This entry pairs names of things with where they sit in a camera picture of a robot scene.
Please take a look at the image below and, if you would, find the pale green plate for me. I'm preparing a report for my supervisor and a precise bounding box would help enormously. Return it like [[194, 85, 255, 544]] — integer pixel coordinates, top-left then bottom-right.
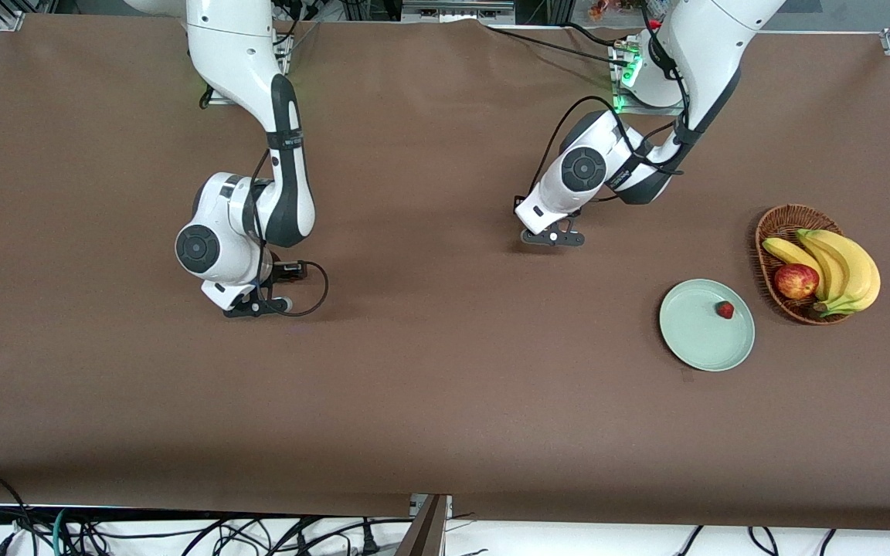
[[659, 279, 756, 372]]

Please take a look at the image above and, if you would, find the brown table cover sheet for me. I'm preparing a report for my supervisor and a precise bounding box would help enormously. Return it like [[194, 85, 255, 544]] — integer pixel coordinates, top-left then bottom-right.
[[0, 14, 890, 534]]

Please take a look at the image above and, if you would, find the grey background device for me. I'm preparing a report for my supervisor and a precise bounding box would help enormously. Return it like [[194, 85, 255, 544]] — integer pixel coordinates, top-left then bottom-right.
[[401, 0, 515, 24]]

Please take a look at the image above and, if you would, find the brown wicker basket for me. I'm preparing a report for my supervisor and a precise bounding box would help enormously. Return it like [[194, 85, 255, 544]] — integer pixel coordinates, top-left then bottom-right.
[[755, 205, 855, 326]]

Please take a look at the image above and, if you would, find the yellow banana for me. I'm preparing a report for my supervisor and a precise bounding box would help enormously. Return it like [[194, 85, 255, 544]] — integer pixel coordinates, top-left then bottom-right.
[[795, 229, 851, 306], [800, 230, 881, 317], [762, 237, 828, 300]]

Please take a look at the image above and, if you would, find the red apple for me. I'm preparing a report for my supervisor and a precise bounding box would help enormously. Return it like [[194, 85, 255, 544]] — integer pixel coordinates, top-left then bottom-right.
[[773, 263, 820, 300]]

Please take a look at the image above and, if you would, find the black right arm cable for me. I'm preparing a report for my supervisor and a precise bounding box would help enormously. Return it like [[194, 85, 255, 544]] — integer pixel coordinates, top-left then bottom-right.
[[199, 83, 330, 317]]

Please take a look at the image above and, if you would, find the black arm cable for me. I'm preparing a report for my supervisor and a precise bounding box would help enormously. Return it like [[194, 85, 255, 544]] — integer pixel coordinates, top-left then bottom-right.
[[199, 83, 330, 317], [526, 0, 693, 205]]

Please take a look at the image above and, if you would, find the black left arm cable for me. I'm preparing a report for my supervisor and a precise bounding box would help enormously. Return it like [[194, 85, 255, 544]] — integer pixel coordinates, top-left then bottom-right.
[[526, 0, 693, 205]]

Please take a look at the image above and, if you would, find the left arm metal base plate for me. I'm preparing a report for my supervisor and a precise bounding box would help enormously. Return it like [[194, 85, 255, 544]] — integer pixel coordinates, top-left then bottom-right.
[[613, 39, 684, 117]]

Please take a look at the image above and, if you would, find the long black table cable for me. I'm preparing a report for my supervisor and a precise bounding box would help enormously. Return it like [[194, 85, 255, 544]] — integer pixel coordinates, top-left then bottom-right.
[[480, 22, 631, 67]]

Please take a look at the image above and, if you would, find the short black table cable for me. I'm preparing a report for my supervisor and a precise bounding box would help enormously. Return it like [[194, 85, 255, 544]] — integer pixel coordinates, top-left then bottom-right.
[[565, 22, 625, 47]]

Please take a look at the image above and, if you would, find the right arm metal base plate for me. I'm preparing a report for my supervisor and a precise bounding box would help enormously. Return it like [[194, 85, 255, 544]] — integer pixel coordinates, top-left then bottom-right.
[[202, 35, 293, 106]]

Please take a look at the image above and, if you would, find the aluminium frame profile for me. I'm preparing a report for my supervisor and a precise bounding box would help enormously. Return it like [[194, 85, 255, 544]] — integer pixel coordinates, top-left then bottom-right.
[[397, 494, 452, 556]]

